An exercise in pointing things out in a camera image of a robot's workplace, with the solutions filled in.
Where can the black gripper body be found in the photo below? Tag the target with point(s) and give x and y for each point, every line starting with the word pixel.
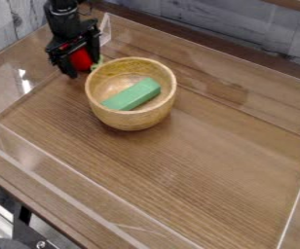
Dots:
pixel 89 27

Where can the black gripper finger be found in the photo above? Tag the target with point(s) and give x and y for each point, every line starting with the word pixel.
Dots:
pixel 67 66
pixel 93 46

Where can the red plush strawberry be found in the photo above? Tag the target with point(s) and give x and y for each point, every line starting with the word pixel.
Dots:
pixel 80 57

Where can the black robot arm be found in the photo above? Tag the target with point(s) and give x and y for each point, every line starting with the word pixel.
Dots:
pixel 64 18

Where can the wooden bowl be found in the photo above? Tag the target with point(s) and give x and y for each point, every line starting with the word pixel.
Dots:
pixel 116 76

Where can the green rectangular block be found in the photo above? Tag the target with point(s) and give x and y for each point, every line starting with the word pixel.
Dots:
pixel 135 96

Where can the clear acrylic corner bracket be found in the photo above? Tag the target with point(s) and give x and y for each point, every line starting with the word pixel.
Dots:
pixel 105 30

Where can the clear acrylic tray wall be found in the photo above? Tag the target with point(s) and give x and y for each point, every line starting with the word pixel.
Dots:
pixel 206 181

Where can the black table leg bracket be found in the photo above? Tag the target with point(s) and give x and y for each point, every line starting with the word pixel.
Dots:
pixel 33 232

